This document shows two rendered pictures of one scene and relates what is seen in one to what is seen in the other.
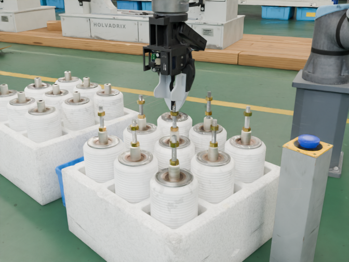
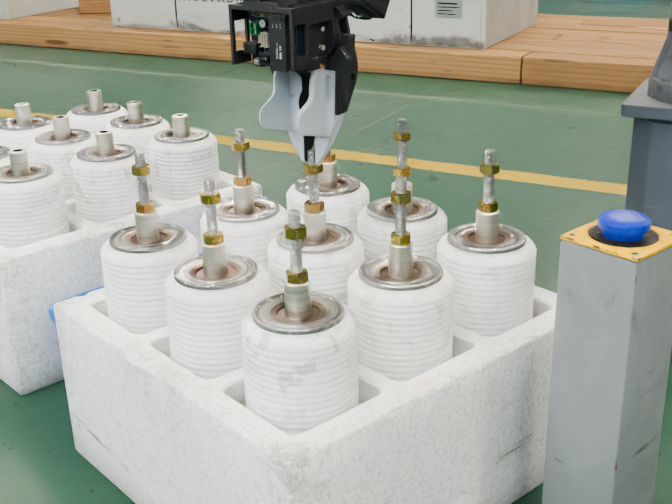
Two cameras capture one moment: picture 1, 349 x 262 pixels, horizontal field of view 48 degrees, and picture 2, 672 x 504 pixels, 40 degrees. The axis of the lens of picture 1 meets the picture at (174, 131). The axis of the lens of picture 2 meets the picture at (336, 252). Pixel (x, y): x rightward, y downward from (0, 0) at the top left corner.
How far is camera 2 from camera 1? 0.09 m
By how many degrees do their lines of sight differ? 4
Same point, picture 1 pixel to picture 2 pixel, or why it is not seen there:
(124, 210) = (183, 392)
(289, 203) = (579, 379)
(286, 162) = (570, 278)
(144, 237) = (227, 456)
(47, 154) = (31, 275)
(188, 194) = (329, 351)
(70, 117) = (90, 191)
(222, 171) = (418, 301)
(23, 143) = not seen: outside the picture
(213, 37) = (462, 20)
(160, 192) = (261, 346)
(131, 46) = not seen: hidden behind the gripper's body
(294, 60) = not seen: hidden behind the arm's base
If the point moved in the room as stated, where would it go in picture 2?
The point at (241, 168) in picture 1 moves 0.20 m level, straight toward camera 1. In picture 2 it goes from (473, 299) to (443, 410)
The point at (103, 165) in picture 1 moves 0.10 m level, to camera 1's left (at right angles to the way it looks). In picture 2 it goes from (144, 291) to (43, 291)
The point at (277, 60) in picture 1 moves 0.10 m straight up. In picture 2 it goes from (615, 70) to (618, 34)
